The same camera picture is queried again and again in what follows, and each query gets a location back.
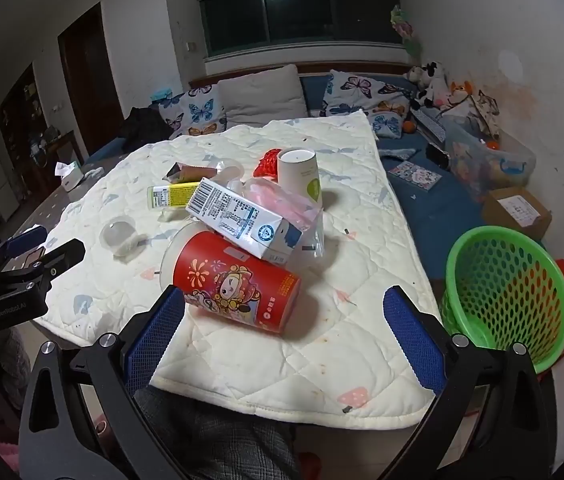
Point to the yellow green small box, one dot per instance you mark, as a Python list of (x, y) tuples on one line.
[(177, 195)]

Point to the teal box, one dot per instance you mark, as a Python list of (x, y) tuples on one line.
[(162, 96)]

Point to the hanging pink green decoration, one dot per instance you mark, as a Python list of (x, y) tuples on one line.
[(404, 27)]

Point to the small orange ball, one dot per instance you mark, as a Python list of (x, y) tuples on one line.
[(409, 126)]

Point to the patterned cloth bag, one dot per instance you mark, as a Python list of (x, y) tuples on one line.
[(486, 112)]

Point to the pink sticker book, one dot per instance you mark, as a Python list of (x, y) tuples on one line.
[(414, 175)]

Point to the person's leg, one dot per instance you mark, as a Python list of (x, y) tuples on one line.
[(222, 440)]

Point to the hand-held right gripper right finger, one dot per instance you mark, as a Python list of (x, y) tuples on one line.
[(411, 340)]

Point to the brown pink snack wrapper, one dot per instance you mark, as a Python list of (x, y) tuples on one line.
[(192, 172)]

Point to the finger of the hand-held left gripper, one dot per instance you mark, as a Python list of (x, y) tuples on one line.
[(62, 257), (27, 239)]

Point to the orange plush toy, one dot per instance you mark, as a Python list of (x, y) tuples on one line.
[(460, 92)]

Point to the cow plush toy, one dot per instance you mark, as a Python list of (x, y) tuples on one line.
[(429, 80)]

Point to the clear storage bin with toys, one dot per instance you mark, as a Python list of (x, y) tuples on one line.
[(481, 165)]

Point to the clear plastic lid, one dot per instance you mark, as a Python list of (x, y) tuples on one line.
[(119, 237)]

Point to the dark wooden shelf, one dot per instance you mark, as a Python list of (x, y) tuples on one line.
[(17, 110)]

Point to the clear pink plastic bag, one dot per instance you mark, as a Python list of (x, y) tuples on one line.
[(289, 205)]

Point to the brown wooden headboard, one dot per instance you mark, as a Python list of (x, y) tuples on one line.
[(361, 66)]

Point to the red cartoon paper cup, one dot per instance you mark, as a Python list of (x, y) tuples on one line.
[(242, 285)]

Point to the dark clothing pile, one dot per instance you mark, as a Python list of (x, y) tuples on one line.
[(144, 127)]

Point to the brown cardboard box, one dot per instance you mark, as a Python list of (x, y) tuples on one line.
[(511, 210)]

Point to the dark window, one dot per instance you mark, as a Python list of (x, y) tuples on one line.
[(302, 15)]

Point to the large butterfly print pillow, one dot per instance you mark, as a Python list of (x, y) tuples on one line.
[(356, 92)]

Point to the black device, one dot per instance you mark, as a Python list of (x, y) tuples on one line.
[(436, 155)]

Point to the grey printed sheet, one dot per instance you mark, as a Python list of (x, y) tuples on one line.
[(37, 210)]

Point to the grey pillow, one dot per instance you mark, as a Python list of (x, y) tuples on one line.
[(262, 95)]

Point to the small butterfly print pillow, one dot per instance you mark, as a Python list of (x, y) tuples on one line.
[(197, 112)]

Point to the white tissue box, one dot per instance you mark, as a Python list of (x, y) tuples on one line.
[(72, 177)]

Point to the white blue milk carton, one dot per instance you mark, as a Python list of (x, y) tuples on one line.
[(232, 215)]

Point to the clear glass cup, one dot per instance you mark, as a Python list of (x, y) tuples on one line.
[(229, 170)]

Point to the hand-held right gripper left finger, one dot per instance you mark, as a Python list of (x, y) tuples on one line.
[(157, 340)]

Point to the white paper cup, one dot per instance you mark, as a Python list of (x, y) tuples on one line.
[(297, 175)]

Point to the red mesh net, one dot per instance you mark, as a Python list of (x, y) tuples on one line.
[(267, 162)]

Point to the white quilted blanket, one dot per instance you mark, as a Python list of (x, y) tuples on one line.
[(351, 310)]

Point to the blue bed sheet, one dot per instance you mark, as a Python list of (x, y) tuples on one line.
[(426, 215)]

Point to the green plastic basket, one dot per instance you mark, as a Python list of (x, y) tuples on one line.
[(486, 285)]

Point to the dark wooden door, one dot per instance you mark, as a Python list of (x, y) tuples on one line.
[(92, 85)]

